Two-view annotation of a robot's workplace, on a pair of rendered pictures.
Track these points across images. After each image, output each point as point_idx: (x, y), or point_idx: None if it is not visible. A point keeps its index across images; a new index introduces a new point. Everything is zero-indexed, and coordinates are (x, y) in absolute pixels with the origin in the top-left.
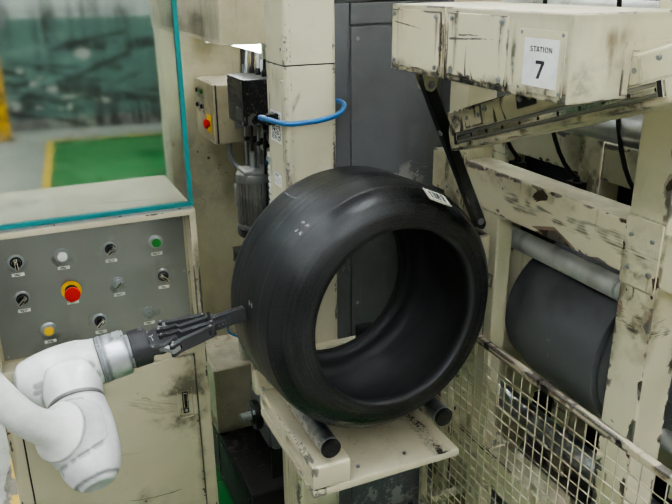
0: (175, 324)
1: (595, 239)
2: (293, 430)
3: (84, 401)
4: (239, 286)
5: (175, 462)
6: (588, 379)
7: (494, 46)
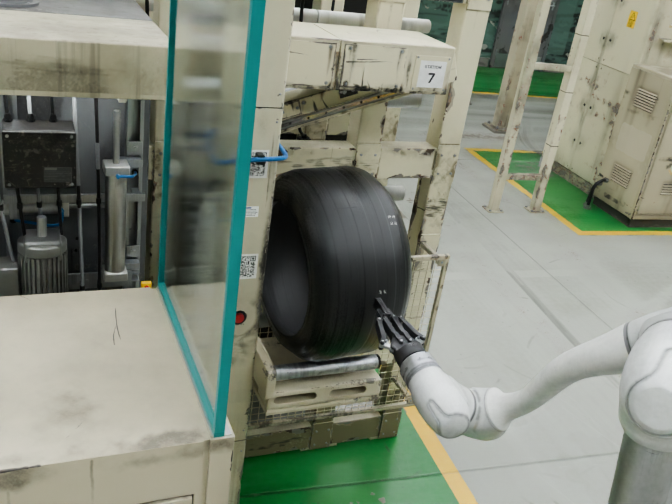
0: (395, 332)
1: (331, 166)
2: (335, 382)
3: (478, 388)
4: (360, 289)
5: None
6: None
7: (393, 66)
